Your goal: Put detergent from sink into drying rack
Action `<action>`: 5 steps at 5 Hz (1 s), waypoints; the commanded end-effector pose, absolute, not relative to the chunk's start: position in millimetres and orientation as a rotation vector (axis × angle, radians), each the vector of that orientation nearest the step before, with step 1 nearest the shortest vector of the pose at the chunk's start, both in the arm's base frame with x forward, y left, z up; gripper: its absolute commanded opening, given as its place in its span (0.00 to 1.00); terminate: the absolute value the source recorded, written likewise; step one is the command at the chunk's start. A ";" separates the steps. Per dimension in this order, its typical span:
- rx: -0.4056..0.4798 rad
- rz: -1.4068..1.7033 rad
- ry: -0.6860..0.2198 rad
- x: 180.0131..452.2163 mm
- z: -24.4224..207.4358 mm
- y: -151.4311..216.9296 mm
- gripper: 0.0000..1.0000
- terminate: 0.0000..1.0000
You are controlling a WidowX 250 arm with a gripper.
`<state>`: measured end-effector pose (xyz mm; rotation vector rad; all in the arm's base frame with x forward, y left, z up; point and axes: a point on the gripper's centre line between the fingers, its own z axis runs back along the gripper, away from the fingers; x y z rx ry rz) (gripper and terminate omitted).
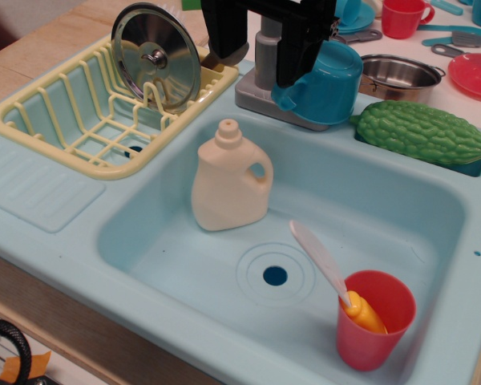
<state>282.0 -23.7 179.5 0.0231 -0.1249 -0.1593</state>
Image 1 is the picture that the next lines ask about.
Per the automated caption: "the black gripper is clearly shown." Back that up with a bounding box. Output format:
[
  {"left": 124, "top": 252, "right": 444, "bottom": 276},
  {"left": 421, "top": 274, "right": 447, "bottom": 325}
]
[{"left": 200, "top": 1, "right": 340, "bottom": 87}]

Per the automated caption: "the cream detergent bottle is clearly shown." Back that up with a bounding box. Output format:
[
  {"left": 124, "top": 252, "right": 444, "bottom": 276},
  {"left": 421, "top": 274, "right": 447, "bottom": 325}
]
[{"left": 192, "top": 119, "right": 273, "bottom": 231}]

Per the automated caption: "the yellow drying rack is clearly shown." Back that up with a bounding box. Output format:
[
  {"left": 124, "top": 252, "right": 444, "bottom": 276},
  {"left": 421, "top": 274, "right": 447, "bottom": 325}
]
[{"left": 0, "top": 38, "right": 239, "bottom": 180}]

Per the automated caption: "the light blue toy sink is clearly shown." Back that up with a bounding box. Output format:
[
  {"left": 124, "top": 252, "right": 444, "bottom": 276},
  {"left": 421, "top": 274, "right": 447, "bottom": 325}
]
[{"left": 0, "top": 91, "right": 481, "bottom": 384}]

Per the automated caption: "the grey toy faucet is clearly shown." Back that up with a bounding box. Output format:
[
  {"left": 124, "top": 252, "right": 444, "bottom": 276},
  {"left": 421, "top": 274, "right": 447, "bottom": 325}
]
[{"left": 235, "top": 16, "right": 329, "bottom": 132}]

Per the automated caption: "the blue plastic pot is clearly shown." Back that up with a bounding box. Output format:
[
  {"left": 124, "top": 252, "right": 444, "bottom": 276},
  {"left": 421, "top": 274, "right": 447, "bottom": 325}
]
[{"left": 271, "top": 41, "right": 363, "bottom": 125}]

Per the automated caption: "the blue saucer and cup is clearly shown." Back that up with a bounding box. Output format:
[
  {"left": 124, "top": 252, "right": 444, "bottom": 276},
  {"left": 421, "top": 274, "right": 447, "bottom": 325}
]
[{"left": 335, "top": 0, "right": 376, "bottom": 34}]

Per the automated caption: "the steel pot lid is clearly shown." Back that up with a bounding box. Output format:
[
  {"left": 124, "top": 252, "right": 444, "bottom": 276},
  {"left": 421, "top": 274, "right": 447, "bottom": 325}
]
[{"left": 111, "top": 2, "right": 201, "bottom": 114}]

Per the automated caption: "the steel pot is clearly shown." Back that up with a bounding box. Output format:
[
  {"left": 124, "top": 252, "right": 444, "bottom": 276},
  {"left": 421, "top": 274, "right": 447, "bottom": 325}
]
[{"left": 359, "top": 54, "right": 446, "bottom": 103}]

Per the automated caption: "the red mug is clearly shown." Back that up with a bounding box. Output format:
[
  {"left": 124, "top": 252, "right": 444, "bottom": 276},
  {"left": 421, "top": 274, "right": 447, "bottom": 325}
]
[{"left": 382, "top": 0, "right": 435, "bottom": 39}]

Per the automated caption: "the green bitter gourd toy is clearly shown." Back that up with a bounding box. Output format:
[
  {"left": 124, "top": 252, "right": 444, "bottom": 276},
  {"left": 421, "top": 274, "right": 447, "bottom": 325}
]
[{"left": 350, "top": 100, "right": 481, "bottom": 166}]

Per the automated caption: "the grey toy spatula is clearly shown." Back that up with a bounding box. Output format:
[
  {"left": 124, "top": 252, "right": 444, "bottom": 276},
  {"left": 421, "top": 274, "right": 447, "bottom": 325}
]
[{"left": 430, "top": 30, "right": 481, "bottom": 58}]

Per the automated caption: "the red plastic plate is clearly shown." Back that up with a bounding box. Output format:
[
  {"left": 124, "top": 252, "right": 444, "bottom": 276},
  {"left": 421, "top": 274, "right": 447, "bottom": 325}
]
[{"left": 448, "top": 53, "right": 481, "bottom": 99}]

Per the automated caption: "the teal toy utensil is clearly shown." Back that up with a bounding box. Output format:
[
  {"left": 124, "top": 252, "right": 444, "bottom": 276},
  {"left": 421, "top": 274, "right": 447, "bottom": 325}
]
[{"left": 418, "top": 24, "right": 481, "bottom": 47}]

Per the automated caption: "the red plastic cup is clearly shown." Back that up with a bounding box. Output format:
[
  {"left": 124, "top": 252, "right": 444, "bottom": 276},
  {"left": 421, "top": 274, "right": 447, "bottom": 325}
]
[{"left": 337, "top": 270, "right": 416, "bottom": 371}]

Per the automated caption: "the orange tape piece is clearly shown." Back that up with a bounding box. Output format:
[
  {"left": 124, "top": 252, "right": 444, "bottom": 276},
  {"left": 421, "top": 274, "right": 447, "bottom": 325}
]
[{"left": 0, "top": 351, "right": 51, "bottom": 384}]

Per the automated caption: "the grey toy spoon handle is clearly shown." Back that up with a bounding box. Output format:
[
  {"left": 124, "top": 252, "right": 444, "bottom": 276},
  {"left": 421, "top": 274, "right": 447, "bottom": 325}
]
[{"left": 333, "top": 29, "right": 383, "bottom": 45}]

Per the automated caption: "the toy knife yellow handle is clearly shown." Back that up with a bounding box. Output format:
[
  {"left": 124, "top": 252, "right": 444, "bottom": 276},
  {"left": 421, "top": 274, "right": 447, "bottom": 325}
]
[{"left": 289, "top": 220, "right": 387, "bottom": 334}]

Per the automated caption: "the black cable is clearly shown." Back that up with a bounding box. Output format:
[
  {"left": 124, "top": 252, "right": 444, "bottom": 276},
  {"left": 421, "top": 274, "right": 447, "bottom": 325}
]
[{"left": 0, "top": 318, "right": 33, "bottom": 380}]

